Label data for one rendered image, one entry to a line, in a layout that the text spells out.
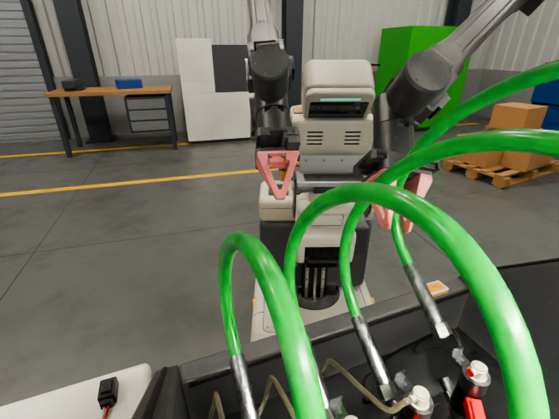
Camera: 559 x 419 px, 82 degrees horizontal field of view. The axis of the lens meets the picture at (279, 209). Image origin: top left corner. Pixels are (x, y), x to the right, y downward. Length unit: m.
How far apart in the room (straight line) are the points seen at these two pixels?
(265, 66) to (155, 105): 4.72
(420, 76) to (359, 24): 6.88
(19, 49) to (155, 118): 2.43
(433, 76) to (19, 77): 6.61
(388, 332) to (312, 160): 0.59
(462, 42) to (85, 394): 0.78
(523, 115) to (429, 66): 4.44
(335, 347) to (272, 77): 0.49
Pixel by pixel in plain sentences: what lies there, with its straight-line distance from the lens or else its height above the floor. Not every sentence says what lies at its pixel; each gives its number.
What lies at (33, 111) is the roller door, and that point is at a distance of 6.88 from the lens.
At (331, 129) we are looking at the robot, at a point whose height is 1.18.
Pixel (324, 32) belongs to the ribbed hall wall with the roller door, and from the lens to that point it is 7.00.
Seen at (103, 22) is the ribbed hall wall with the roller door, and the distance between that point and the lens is 6.55.
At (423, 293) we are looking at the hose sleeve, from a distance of 0.46.
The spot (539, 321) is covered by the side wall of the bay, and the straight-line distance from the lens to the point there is 0.77.
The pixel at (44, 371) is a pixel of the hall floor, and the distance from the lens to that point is 2.11.
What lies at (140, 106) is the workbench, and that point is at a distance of 5.21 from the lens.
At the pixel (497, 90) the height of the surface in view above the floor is 1.39.
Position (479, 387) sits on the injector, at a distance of 0.44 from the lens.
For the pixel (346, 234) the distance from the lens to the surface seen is 0.40.
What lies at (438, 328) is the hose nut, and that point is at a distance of 0.46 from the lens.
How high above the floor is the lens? 1.42
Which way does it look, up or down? 27 degrees down
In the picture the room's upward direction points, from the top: straight up
